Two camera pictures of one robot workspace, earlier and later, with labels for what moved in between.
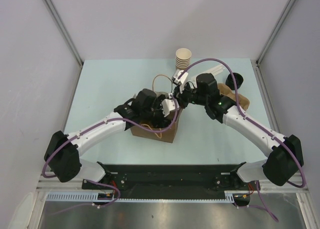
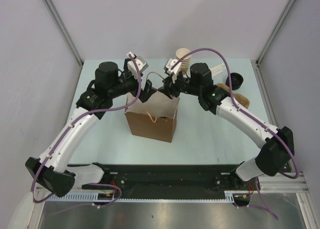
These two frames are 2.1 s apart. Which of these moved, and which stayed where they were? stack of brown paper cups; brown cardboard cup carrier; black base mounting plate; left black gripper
Moved: left black gripper
Stayed: black base mounting plate; stack of brown paper cups; brown cardboard cup carrier
